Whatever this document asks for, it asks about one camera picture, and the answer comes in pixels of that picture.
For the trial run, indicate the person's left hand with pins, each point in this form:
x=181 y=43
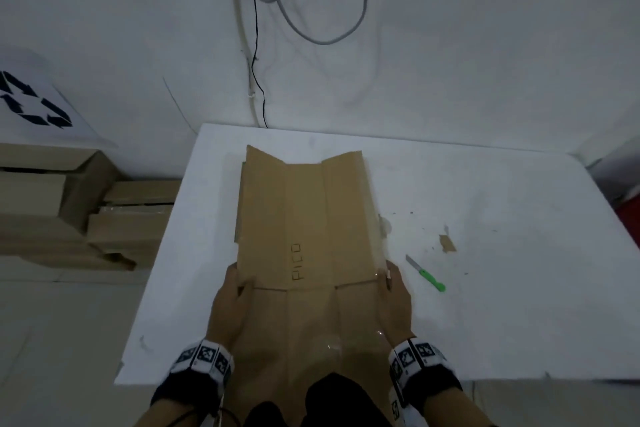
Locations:
x=227 y=311

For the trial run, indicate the person's right hand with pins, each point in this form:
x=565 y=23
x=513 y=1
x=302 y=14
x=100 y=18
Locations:
x=397 y=306

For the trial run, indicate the taped small cardboard box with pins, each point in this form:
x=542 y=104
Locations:
x=130 y=234

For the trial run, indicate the plain brown cardboard box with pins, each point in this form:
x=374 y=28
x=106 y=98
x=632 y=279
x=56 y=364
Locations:
x=310 y=211

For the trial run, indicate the stack of boxes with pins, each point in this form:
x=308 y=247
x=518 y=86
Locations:
x=50 y=256

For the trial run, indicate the person's right forearm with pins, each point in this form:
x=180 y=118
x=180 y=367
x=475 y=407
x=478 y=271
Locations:
x=455 y=411

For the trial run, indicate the person's left forearm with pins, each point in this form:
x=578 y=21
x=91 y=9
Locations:
x=170 y=414

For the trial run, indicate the person's black trouser legs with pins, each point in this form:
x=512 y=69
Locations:
x=340 y=401

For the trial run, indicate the black marker wrist band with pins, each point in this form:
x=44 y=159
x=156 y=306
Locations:
x=190 y=376
x=430 y=376

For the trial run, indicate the brown tape scrap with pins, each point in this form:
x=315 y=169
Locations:
x=447 y=244

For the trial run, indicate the clear tape scrap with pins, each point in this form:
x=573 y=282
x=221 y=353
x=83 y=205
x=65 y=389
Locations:
x=385 y=226

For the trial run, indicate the white table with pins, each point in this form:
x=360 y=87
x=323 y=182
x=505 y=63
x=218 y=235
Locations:
x=500 y=291

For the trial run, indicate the red chair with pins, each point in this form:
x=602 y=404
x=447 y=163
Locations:
x=630 y=221

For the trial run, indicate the white recycling symbol sign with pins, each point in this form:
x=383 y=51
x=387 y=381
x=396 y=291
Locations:
x=50 y=111

